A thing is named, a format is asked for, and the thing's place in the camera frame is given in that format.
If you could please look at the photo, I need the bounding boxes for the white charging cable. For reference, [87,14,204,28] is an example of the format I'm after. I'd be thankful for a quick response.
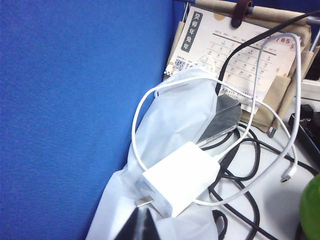
[131,33,302,207]

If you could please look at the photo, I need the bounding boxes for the white plastic bag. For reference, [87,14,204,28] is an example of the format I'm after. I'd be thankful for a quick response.
[86,67,226,240]

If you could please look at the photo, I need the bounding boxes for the black power plug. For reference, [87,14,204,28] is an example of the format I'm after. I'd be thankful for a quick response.
[299,104,315,122]

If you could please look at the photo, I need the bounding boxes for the beige canvas desk calendar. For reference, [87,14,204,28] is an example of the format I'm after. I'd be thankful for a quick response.
[163,0,320,138]

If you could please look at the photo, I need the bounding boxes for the green apple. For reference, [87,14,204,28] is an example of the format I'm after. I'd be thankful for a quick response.
[299,174,320,240]

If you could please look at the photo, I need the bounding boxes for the black computer monitor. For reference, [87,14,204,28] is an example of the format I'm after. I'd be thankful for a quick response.
[303,56,320,88]

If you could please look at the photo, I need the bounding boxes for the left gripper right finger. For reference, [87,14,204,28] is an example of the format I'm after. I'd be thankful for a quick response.
[144,209,163,240]

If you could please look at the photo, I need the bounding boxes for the white charger block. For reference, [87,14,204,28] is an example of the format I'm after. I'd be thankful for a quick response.
[136,141,222,218]

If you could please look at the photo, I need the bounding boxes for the brown leather strap loop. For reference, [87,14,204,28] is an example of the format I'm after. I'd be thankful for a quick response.
[231,0,254,29]

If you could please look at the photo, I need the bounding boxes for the black looped strap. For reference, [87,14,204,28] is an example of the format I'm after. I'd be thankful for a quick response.
[211,209,230,240]

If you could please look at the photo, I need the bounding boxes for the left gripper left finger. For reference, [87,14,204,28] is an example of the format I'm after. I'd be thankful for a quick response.
[115,207,146,240]

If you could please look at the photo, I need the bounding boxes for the black cable with ferrite bead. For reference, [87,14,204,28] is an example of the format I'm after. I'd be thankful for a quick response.
[214,11,320,97]

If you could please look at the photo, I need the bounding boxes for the black power cable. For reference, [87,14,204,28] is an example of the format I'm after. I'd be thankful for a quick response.
[199,119,320,240]

